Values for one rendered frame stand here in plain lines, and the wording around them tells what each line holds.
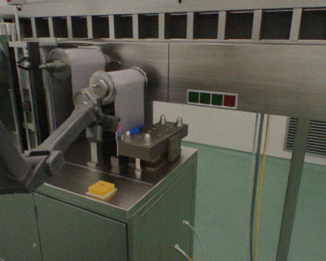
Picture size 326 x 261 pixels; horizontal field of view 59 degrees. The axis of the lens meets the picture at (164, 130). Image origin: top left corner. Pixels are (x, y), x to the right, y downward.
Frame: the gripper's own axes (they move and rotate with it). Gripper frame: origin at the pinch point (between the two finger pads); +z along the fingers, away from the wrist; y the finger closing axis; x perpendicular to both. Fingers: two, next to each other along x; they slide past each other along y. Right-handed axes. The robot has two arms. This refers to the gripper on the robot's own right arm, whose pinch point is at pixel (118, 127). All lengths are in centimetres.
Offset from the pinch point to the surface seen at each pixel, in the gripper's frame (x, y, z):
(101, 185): -25.0, 9.6, -15.0
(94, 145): -10.3, -9.1, -1.9
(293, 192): -9, 75, 58
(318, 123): 80, 88, 254
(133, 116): 8.0, 0.3, 9.7
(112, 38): 49, -25, 9
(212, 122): 67, -39, 264
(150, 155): -9.2, 20.0, -1.2
